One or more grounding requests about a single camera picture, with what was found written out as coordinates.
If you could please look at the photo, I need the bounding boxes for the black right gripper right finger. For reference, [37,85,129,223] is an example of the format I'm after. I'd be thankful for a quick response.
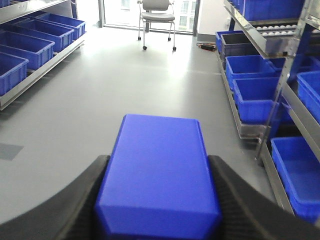
[208,155,320,240]

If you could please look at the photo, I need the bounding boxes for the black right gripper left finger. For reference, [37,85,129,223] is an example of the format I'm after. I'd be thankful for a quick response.
[0,155,110,240]

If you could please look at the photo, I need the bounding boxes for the blue plastic bottle-shaped part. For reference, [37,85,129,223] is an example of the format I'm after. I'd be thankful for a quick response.
[94,114,222,240]

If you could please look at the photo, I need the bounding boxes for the steel shelf rack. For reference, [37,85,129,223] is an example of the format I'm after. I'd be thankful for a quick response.
[220,0,320,216]
[0,0,87,112]

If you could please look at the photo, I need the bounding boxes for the left steel shelf rack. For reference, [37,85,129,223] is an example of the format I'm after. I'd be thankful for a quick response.
[0,0,87,112]

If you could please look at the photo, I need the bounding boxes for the blue bin top shelf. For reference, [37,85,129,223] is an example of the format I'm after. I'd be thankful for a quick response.
[230,0,305,21]

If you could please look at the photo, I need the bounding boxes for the blue bin bottom right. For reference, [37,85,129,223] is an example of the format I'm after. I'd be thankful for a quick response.
[270,136,320,224]

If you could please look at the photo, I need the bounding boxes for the blue bin right lower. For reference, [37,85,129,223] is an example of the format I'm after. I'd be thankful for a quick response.
[233,77,279,125]

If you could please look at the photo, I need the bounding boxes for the blue bin at right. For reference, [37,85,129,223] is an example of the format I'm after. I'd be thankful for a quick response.
[297,70,320,124]

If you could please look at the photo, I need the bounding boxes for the blue bin right middle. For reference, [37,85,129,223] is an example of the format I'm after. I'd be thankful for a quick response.
[225,55,278,90]

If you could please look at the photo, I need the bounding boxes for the blue bin left front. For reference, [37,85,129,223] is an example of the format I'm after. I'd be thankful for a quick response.
[0,52,29,96]

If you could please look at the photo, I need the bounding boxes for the black storage bin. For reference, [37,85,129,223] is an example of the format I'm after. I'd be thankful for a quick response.
[221,33,259,58]

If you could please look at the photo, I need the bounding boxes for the grey office chair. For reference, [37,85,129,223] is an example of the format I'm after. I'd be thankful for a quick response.
[136,0,177,52]

